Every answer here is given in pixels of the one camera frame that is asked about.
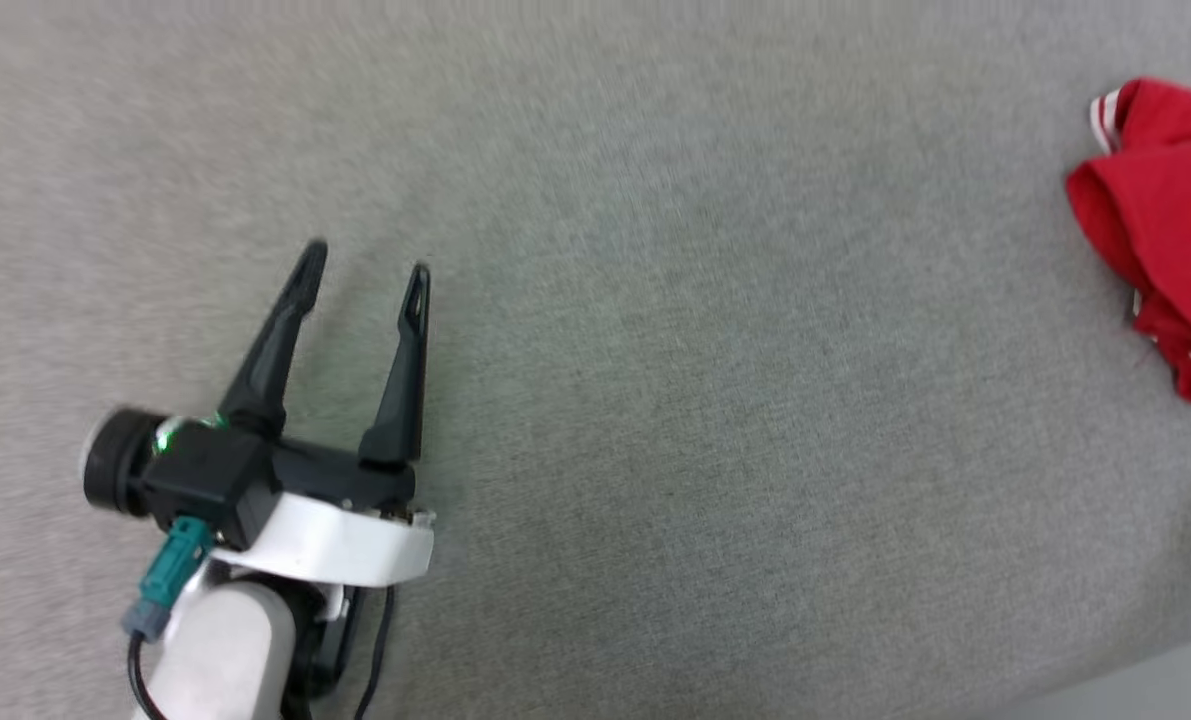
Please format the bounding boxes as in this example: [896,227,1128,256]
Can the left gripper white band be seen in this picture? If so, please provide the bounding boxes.
[208,238,438,591]

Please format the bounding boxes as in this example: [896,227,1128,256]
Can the red basketball jersey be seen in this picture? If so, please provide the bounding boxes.
[1064,77,1191,408]

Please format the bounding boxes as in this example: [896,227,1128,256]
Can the thin black cable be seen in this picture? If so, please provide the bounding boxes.
[353,585,398,720]
[125,630,171,720]

